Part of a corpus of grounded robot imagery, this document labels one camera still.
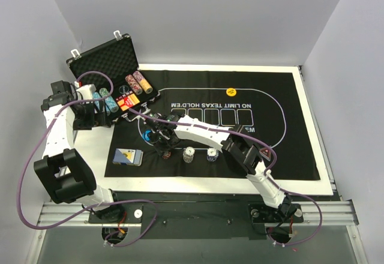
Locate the blue blind button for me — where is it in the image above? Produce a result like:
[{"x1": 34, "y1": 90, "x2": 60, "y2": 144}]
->
[{"x1": 142, "y1": 130, "x2": 152, "y2": 142}]

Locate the red poker chip stack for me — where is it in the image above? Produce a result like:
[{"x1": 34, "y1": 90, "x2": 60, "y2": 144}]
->
[{"x1": 162, "y1": 152, "x2": 171, "y2": 159}]

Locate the yellow dealer button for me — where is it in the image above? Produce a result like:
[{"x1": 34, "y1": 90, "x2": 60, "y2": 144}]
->
[{"x1": 226, "y1": 88, "x2": 237, "y2": 97}]

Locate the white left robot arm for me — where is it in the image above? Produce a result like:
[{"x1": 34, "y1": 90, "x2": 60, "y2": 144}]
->
[{"x1": 34, "y1": 81, "x2": 124, "y2": 223}]

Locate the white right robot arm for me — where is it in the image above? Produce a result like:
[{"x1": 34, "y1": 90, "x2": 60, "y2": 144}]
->
[{"x1": 143, "y1": 112, "x2": 296, "y2": 221}]

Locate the white table board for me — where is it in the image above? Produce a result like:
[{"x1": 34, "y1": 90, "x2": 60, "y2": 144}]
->
[{"x1": 74, "y1": 64, "x2": 333, "y2": 196}]

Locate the light blue chip roll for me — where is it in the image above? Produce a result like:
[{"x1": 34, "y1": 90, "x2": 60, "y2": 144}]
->
[{"x1": 92, "y1": 92, "x2": 104, "y2": 112}]

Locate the grey poker chip stack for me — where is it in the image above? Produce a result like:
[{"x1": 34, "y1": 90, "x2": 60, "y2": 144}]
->
[{"x1": 182, "y1": 146, "x2": 195, "y2": 163}]

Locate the red yellow card box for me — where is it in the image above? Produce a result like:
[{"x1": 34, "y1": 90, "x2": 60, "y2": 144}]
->
[{"x1": 116, "y1": 93, "x2": 140, "y2": 112}]

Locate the blue playing card deck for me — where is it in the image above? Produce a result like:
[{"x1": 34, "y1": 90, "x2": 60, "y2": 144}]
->
[{"x1": 112, "y1": 148, "x2": 143, "y2": 166}]

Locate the tan chip roll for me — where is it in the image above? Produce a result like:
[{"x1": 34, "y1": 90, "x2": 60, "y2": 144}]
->
[{"x1": 133, "y1": 71, "x2": 153, "y2": 94}]

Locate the clear round button in case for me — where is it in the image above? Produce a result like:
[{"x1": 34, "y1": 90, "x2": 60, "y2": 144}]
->
[{"x1": 119, "y1": 85, "x2": 130, "y2": 94}]

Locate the blue poker chip stack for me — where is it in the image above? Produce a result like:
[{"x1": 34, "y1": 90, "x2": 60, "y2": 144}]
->
[{"x1": 206, "y1": 148, "x2": 218, "y2": 162}]

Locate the black aluminium poker case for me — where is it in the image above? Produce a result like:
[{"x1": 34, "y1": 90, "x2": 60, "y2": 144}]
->
[{"x1": 66, "y1": 30, "x2": 160, "y2": 121}]

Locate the dark red chip roll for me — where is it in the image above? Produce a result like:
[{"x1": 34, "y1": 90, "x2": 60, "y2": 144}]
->
[{"x1": 125, "y1": 74, "x2": 143, "y2": 95}]

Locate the black poker felt mat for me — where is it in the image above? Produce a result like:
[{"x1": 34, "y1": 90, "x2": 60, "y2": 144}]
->
[{"x1": 104, "y1": 71, "x2": 320, "y2": 181}]

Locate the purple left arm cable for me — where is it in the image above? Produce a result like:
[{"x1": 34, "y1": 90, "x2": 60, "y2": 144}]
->
[{"x1": 17, "y1": 70, "x2": 159, "y2": 248}]

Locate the aluminium mounting rail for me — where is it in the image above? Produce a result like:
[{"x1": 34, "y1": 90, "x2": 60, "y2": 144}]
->
[{"x1": 38, "y1": 200, "x2": 359, "y2": 227}]

